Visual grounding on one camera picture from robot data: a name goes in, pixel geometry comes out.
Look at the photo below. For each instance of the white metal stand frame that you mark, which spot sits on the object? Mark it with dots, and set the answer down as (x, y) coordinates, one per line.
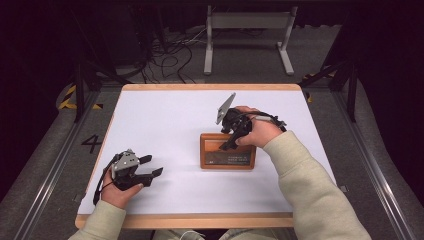
(250, 21)

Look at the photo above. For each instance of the yellow black floor tape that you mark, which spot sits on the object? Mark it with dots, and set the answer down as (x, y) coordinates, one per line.
(309, 97)
(70, 98)

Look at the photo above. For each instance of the black metal stand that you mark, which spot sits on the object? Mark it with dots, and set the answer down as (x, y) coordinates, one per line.
(346, 80)
(80, 90)

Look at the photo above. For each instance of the aluminium floor rail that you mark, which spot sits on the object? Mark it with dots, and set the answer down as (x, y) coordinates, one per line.
(373, 166)
(50, 176)

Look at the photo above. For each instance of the person's right hand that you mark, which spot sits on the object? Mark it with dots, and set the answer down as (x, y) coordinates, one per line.
(261, 131)

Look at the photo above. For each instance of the orange wooden block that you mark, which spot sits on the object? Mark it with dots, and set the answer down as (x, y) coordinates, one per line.
(226, 160)

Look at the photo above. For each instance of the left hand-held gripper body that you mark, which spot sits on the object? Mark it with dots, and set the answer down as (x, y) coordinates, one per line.
(128, 175)

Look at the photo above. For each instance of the person's left hand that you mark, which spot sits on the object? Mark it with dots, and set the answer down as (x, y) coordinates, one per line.
(115, 196)

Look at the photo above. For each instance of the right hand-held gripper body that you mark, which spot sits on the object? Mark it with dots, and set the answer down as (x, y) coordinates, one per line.
(238, 121)

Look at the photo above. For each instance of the person's lap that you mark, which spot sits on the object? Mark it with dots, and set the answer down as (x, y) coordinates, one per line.
(216, 235)

